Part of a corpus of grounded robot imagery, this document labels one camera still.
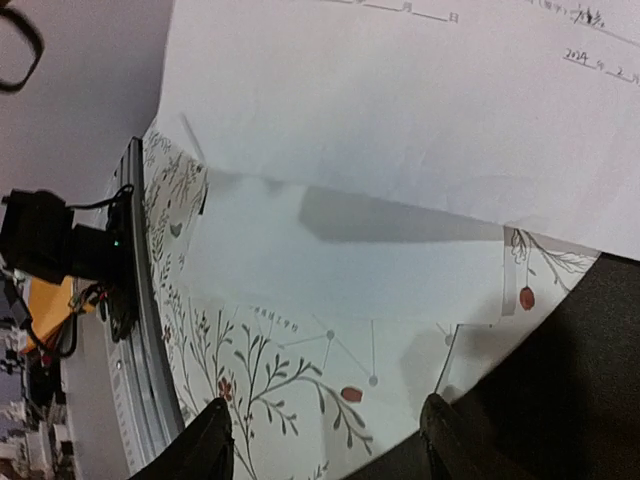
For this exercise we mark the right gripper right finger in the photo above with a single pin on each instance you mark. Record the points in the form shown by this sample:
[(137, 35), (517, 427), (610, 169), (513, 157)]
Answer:
[(455, 451)]

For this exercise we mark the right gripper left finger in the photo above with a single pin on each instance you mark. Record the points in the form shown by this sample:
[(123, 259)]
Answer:
[(204, 450)]

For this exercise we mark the printed paper sheet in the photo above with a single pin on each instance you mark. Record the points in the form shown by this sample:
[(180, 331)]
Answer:
[(519, 113)]

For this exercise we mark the blue file folder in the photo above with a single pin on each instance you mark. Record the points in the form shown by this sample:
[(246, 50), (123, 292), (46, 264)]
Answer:
[(565, 403)]

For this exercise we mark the floral patterned table mat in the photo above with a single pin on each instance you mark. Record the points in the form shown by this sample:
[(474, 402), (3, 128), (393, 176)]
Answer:
[(284, 424)]

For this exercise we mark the lower paper sheet stack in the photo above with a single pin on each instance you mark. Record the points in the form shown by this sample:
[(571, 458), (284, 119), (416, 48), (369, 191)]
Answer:
[(377, 295)]

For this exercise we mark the aluminium front rail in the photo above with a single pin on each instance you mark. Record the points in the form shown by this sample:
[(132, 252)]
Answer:
[(145, 399)]

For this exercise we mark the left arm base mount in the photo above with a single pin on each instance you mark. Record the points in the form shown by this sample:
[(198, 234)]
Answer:
[(50, 240)]

